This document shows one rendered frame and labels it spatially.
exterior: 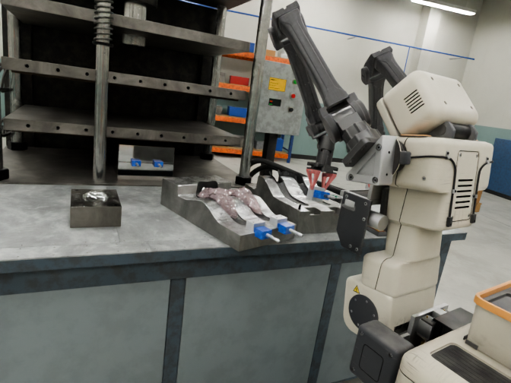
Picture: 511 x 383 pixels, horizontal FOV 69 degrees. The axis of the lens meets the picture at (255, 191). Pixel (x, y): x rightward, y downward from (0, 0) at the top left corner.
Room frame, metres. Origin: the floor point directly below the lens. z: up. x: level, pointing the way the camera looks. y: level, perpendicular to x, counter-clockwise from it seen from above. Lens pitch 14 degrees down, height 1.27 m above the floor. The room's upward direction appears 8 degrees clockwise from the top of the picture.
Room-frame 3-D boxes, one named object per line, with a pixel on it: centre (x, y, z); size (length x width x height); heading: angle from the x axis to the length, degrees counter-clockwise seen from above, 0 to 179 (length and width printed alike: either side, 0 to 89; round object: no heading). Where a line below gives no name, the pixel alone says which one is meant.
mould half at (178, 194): (1.33, 0.11, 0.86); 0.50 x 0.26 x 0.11; 44
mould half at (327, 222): (1.57, -0.17, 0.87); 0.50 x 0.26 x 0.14; 27
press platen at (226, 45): (2.14, 0.78, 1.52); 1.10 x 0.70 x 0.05; 117
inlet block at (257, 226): (1.10, -0.05, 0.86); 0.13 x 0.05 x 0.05; 44
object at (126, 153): (2.04, 0.67, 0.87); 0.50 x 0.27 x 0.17; 27
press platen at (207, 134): (2.13, 0.78, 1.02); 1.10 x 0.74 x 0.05; 117
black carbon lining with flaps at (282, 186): (1.55, -0.17, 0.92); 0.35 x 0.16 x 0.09; 27
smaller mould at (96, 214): (1.19, 0.54, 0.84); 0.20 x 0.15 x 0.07; 27
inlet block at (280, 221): (1.18, -0.13, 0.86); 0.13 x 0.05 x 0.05; 44
